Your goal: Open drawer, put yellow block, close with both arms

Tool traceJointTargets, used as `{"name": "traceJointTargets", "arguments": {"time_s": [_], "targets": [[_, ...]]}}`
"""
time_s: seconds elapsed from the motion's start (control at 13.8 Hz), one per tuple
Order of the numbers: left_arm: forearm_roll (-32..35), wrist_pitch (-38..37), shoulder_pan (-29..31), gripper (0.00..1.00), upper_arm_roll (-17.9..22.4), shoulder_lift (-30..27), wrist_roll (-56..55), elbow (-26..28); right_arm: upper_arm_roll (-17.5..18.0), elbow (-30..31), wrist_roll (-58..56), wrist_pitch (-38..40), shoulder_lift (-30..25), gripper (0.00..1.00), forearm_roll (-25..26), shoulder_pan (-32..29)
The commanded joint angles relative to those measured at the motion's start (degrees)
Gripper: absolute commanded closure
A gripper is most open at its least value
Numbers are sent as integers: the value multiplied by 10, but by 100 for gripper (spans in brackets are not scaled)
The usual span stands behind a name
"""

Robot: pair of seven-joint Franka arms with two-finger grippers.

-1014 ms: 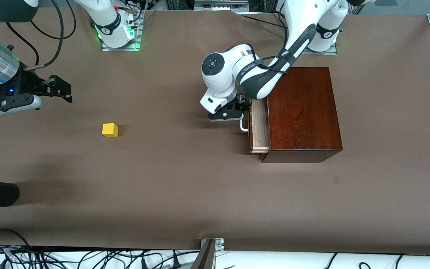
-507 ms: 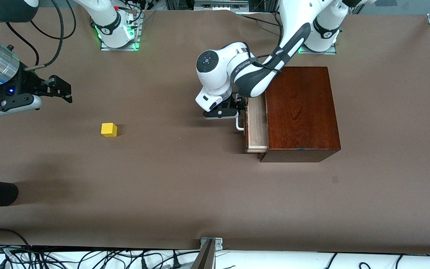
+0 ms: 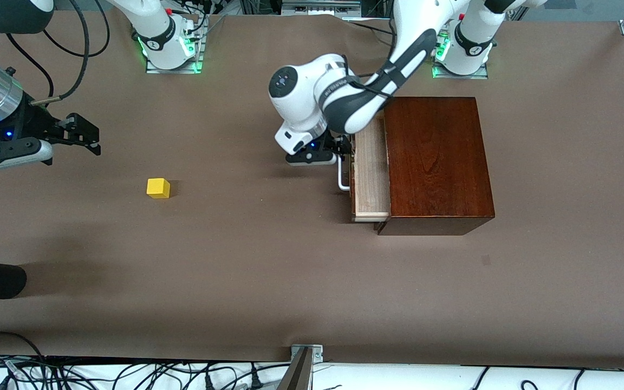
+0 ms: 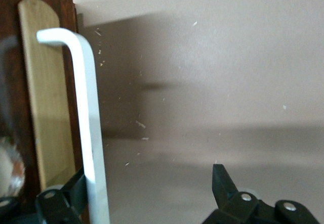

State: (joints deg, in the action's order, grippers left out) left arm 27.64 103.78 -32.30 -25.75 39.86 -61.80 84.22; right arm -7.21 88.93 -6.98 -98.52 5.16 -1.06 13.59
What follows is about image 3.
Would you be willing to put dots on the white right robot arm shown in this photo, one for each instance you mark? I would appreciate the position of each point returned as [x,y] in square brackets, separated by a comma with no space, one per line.
[155,24]

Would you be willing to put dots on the metal bar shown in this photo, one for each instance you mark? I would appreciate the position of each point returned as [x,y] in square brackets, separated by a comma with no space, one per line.
[297,374]

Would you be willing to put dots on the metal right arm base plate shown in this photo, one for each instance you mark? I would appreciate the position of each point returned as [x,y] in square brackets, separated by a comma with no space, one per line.
[174,67]

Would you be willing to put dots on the yellow wooden block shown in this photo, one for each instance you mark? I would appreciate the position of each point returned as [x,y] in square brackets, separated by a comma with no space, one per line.
[157,188]

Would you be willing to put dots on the dark brown wooden cabinet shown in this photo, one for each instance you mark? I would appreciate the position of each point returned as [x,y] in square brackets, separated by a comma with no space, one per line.
[436,157]

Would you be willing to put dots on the small metal bracket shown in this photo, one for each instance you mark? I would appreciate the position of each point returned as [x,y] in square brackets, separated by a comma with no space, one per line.
[316,353]

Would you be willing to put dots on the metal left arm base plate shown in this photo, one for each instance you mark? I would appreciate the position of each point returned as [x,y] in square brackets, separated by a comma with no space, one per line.
[461,74]

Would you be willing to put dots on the aluminium frame rail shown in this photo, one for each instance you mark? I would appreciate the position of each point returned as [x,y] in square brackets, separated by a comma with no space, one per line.
[317,6]

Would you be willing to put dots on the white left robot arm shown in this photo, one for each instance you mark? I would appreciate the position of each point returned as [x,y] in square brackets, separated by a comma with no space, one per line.
[312,92]

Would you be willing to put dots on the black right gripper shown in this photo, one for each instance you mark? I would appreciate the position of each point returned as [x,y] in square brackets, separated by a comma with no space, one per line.
[29,122]

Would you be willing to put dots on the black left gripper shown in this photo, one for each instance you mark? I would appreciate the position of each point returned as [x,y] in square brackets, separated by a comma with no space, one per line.
[335,144]

